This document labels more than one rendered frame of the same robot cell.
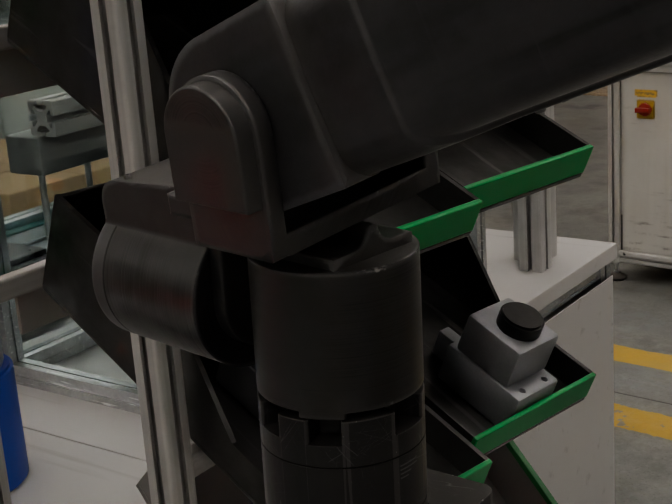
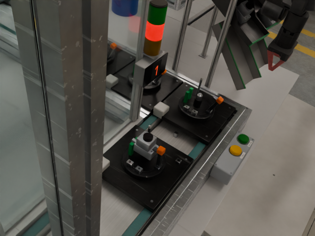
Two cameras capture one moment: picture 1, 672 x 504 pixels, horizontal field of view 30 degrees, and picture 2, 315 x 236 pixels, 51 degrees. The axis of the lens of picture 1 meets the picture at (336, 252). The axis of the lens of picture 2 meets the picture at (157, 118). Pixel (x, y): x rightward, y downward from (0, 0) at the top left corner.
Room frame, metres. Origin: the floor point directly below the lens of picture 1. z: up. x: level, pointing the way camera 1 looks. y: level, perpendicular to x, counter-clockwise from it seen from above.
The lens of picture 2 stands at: (-0.45, 0.49, 1.80)
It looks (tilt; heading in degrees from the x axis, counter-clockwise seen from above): 44 degrees down; 350
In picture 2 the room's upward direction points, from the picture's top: 11 degrees clockwise
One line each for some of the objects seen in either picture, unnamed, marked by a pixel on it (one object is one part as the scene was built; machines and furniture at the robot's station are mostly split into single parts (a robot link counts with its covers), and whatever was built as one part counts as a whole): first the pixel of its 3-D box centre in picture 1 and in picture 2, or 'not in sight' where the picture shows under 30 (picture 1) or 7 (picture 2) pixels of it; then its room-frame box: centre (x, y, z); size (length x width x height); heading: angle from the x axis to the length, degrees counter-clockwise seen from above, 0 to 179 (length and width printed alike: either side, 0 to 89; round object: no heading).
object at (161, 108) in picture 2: not in sight; (198, 100); (0.47, 0.19, 1.01); 0.24 x 0.24 x 0.13; 54
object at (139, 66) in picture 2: not in sight; (153, 41); (0.39, 0.40, 1.29); 0.12 x 0.05 x 0.25; 144
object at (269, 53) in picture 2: not in sight; (277, 56); (0.41, 0.00, 1.27); 0.07 x 0.07 x 0.09; 54
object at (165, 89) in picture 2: not in sight; (145, 73); (0.62, 0.38, 1.01); 0.24 x 0.24 x 0.13; 54
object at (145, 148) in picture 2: not in sight; (144, 142); (0.21, 0.40, 1.06); 0.08 x 0.04 x 0.07; 54
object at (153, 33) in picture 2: not in sight; (154, 29); (0.39, 0.40, 1.33); 0.05 x 0.05 x 0.05
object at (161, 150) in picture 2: not in sight; (157, 155); (0.17, 0.36, 1.04); 0.04 x 0.02 x 0.08; 54
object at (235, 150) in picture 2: not in sight; (235, 151); (0.28, 0.07, 0.96); 0.04 x 0.04 x 0.02
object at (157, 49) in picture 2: not in sight; (152, 44); (0.39, 0.40, 1.28); 0.05 x 0.05 x 0.05
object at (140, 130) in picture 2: not in sight; (143, 164); (0.20, 0.39, 0.96); 0.24 x 0.24 x 0.02; 54
